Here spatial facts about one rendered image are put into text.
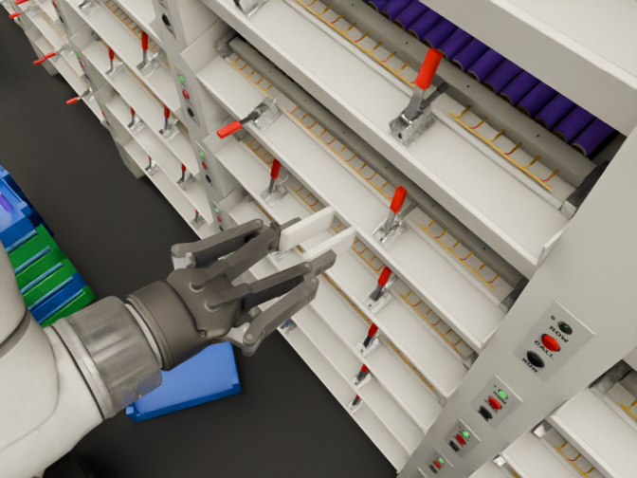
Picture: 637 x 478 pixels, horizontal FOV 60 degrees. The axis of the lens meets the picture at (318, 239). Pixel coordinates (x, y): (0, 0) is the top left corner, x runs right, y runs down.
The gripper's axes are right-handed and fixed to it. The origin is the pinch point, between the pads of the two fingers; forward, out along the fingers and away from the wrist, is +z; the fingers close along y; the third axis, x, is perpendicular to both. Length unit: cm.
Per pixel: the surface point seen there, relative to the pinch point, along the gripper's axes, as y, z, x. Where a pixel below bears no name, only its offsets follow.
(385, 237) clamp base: 0.2, 12.8, -7.9
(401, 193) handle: 0.5, 12.1, 0.7
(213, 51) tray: -42.1, 14.7, -5.6
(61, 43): -146, 25, -64
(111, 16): -90, 19, -25
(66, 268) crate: -79, -8, -88
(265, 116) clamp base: -25.4, 12.6, -6.1
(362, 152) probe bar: -10.0, 16.8, -3.1
